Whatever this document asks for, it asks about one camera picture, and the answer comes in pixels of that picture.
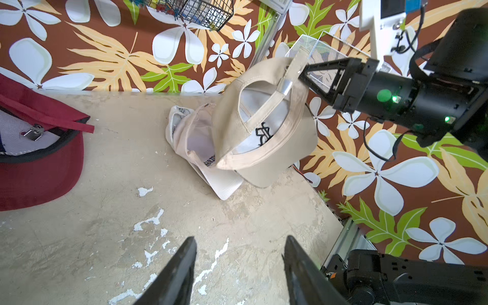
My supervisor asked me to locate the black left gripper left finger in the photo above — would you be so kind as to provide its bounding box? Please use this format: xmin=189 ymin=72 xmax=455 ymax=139
xmin=134 ymin=236 xmax=197 ymax=305

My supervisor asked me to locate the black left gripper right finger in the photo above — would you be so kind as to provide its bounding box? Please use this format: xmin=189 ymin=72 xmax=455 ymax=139
xmin=283 ymin=235 xmax=347 ymax=305

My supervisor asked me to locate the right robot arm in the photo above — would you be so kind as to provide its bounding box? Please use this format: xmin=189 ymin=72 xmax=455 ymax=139
xmin=296 ymin=1 xmax=487 ymax=304

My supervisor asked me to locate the white cap under pile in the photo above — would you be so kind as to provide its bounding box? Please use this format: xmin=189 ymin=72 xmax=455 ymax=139
xmin=165 ymin=103 xmax=243 ymax=200

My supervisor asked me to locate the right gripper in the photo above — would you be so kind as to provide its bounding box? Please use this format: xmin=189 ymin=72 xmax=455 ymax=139
xmin=298 ymin=0 xmax=428 ymax=115

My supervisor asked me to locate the beige baseball cap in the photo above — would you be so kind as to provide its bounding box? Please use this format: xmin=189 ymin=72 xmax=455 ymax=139
xmin=212 ymin=49 xmax=318 ymax=188

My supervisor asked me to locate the red baseball cap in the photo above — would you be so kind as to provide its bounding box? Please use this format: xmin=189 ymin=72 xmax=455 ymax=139
xmin=1 ymin=76 xmax=95 ymax=211

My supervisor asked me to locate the black wire wall basket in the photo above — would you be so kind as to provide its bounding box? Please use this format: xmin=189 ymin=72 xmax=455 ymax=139
xmin=127 ymin=0 xmax=235 ymax=31

